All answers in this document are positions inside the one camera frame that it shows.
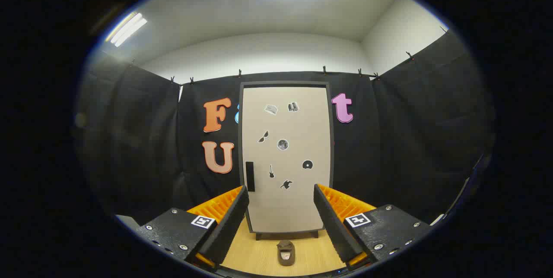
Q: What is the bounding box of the dark grey shoe cabinet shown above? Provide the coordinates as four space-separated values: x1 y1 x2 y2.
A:
238 81 334 241

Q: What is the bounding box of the brown fuzzy shoe with bow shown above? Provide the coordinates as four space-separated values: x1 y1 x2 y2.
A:
276 240 296 266

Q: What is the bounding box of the black backdrop cloth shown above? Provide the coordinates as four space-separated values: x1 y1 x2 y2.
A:
76 28 495 227

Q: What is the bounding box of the beige shoe cabinet door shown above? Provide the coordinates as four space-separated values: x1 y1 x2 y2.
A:
242 87 331 234

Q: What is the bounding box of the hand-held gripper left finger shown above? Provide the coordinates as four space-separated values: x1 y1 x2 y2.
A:
136 185 250 270

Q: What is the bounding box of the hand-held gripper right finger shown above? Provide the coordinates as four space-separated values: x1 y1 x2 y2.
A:
313 183 432 269

